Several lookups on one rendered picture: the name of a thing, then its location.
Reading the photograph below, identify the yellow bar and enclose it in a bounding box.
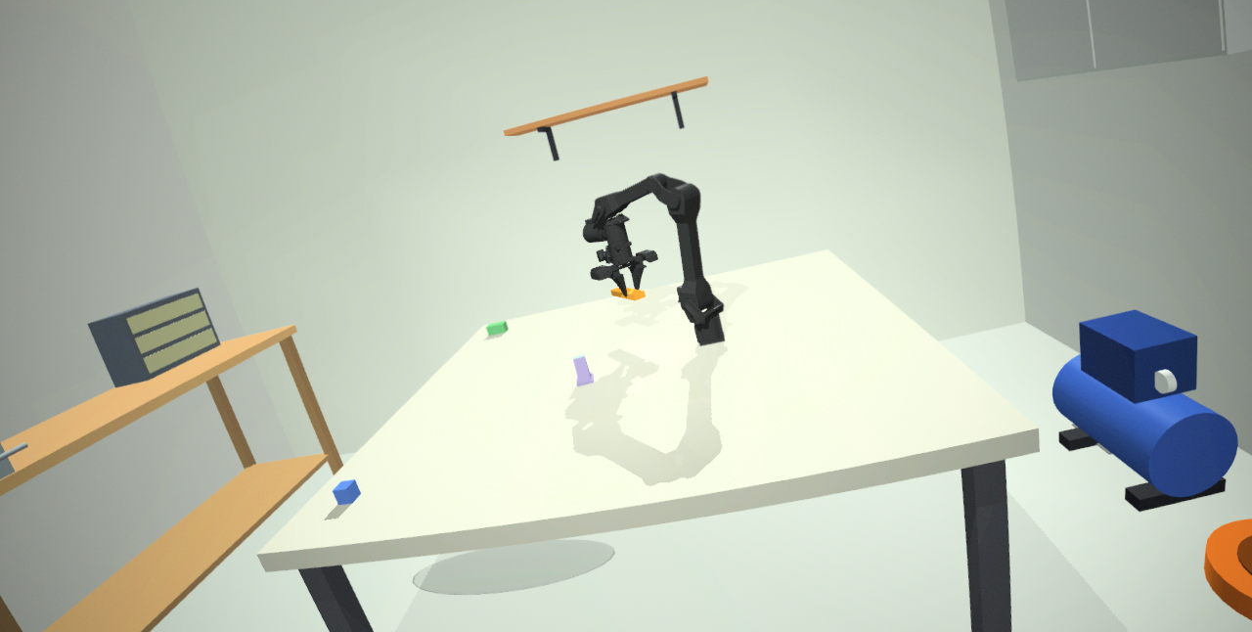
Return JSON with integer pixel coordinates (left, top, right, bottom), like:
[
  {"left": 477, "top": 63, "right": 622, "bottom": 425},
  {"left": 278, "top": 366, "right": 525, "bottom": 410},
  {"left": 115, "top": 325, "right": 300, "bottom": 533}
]
[{"left": 611, "top": 288, "right": 646, "bottom": 300}]

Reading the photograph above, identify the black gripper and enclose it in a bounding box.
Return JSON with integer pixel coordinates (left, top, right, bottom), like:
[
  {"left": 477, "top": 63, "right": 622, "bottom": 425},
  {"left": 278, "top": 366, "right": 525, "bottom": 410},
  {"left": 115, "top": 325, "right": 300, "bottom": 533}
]
[{"left": 590, "top": 238, "right": 659, "bottom": 297}]

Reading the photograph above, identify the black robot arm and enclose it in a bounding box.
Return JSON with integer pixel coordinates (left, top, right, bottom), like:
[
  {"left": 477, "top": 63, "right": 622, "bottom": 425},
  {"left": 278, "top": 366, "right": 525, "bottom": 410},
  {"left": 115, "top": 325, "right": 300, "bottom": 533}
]
[{"left": 582, "top": 173, "right": 725, "bottom": 345}]

